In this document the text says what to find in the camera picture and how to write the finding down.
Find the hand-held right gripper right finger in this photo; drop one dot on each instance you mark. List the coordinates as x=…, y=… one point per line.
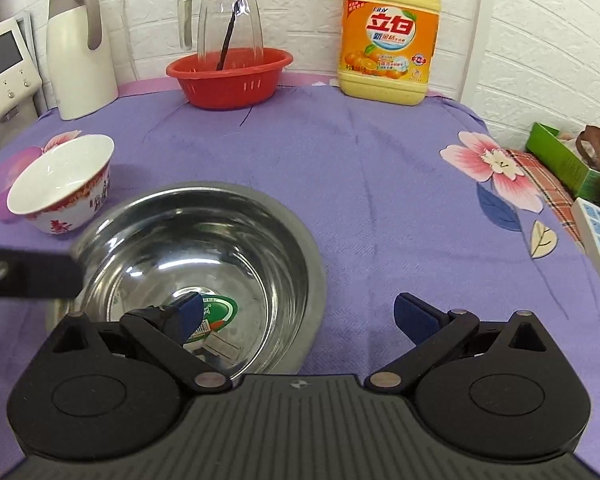
x=415, y=317

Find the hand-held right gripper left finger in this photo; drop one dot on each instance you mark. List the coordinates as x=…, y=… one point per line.
x=190, y=317

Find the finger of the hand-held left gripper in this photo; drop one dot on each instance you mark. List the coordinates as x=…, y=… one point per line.
x=30, y=272

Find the stainless steel bowl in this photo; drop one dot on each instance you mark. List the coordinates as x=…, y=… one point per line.
x=205, y=240

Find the purple plastic bowl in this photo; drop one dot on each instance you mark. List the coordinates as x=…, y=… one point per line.
x=0, y=185

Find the white red-patterned bowl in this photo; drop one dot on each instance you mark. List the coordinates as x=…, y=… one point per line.
x=60, y=180

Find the purple floral tablecloth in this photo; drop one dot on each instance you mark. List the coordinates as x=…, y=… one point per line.
x=380, y=185

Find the pink plaid cloth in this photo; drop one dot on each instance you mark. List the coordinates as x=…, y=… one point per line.
x=545, y=180

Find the white power strip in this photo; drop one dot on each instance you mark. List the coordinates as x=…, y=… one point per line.
x=592, y=230

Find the white thermos jug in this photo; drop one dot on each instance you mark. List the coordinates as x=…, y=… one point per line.
x=80, y=70

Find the white water dispenser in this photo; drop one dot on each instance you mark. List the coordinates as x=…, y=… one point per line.
x=5, y=60

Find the green box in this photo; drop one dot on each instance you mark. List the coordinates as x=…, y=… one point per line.
x=555, y=155

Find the red plastic basket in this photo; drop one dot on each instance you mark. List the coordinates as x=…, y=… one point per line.
x=230, y=87

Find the yellow detergent bottle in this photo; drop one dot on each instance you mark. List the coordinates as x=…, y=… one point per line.
x=390, y=35

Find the glass pitcher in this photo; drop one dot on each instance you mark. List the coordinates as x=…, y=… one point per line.
x=210, y=20

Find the black stirring stick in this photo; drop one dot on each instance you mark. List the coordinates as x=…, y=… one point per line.
x=237, y=10

